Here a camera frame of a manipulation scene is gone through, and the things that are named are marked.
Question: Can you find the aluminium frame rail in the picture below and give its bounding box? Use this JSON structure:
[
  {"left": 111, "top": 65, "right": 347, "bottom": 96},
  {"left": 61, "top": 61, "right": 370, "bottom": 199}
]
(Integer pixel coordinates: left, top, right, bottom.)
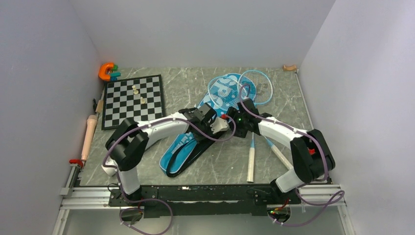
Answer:
[{"left": 59, "top": 165, "right": 355, "bottom": 235}]

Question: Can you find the black white chessboard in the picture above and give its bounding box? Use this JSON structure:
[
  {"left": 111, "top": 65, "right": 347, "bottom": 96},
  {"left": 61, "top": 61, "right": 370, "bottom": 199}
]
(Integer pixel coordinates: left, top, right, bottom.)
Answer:
[{"left": 101, "top": 74, "right": 166, "bottom": 130}]

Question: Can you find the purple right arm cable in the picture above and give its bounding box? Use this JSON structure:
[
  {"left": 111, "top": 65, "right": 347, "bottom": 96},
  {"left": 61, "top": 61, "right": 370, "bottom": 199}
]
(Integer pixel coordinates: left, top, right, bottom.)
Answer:
[{"left": 238, "top": 83, "right": 345, "bottom": 228}]

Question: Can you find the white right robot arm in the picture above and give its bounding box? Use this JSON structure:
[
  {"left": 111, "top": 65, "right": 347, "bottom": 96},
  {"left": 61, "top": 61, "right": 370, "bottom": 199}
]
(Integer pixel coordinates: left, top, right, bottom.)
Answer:
[{"left": 227, "top": 99, "right": 335, "bottom": 203}]

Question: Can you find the white shuttlecock tube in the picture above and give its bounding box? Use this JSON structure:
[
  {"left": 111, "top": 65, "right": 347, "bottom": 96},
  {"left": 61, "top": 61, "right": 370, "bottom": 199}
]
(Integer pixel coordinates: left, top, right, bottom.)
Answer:
[{"left": 101, "top": 158, "right": 117, "bottom": 177}]

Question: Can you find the red grey clamp tool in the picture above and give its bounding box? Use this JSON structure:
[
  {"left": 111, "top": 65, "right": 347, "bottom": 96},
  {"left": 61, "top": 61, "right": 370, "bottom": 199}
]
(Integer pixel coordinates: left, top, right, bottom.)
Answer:
[{"left": 69, "top": 159, "right": 84, "bottom": 169}]

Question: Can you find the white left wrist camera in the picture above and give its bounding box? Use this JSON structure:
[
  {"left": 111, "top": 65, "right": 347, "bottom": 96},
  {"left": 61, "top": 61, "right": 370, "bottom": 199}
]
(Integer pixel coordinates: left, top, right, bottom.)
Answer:
[{"left": 210, "top": 117, "right": 229, "bottom": 134}]

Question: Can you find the tan curved wooden piece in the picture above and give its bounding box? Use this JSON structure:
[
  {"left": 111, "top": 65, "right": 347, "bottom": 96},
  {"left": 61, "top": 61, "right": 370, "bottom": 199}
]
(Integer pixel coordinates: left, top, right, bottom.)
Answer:
[{"left": 282, "top": 65, "right": 298, "bottom": 71}]

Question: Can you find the blue racket cover bag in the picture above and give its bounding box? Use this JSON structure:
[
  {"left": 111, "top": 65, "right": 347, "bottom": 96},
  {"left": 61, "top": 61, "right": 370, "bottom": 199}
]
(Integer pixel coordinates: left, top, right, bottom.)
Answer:
[{"left": 159, "top": 73, "right": 240, "bottom": 178}]

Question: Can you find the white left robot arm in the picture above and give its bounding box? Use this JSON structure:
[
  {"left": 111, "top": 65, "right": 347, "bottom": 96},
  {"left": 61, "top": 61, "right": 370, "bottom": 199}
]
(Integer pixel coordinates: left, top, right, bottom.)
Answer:
[{"left": 105, "top": 104, "right": 229, "bottom": 206}]

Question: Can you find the teal toy block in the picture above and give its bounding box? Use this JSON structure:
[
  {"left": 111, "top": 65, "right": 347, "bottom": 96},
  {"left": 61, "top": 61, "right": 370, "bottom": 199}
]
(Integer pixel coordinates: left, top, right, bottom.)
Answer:
[{"left": 109, "top": 64, "right": 121, "bottom": 81}]

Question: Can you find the wooden handle tool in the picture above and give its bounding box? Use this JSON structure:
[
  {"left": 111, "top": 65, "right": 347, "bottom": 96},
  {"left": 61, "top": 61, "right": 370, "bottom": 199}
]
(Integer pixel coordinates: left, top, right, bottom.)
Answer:
[{"left": 93, "top": 99, "right": 103, "bottom": 115}]

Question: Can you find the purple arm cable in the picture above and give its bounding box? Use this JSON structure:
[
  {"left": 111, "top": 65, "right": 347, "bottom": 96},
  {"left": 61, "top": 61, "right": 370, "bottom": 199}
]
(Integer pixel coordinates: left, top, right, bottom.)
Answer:
[
  {"left": 103, "top": 114, "right": 237, "bottom": 235},
  {"left": 238, "top": 83, "right": 345, "bottom": 228}
]

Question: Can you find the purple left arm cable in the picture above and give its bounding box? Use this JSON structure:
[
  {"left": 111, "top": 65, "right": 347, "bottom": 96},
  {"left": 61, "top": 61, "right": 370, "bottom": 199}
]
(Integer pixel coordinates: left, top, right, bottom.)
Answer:
[{"left": 103, "top": 114, "right": 237, "bottom": 235}]

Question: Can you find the orange horseshoe magnet toy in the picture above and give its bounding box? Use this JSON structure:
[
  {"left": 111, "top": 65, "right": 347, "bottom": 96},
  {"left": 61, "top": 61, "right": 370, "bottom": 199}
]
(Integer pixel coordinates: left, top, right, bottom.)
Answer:
[{"left": 98, "top": 62, "right": 115, "bottom": 81}]

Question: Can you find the blue badminton racket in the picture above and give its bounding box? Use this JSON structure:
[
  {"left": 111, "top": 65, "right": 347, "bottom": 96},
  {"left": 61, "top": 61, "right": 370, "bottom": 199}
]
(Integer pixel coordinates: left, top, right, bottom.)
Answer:
[
  {"left": 238, "top": 70, "right": 293, "bottom": 170},
  {"left": 208, "top": 76, "right": 255, "bottom": 183}
]

